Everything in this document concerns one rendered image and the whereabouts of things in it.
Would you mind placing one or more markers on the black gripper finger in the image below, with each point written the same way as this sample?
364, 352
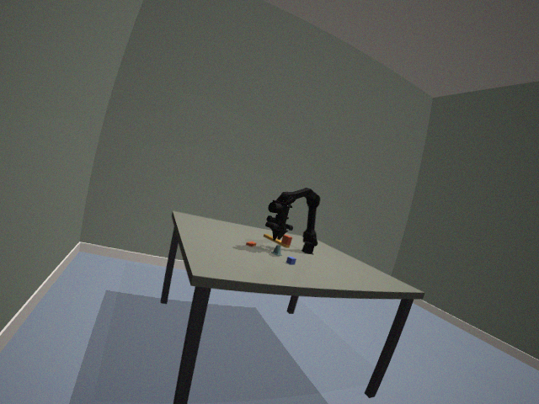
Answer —
281, 234
275, 233

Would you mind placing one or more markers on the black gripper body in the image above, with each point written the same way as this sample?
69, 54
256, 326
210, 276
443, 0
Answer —
280, 223

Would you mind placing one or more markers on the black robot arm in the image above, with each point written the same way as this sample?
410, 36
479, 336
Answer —
283, 204

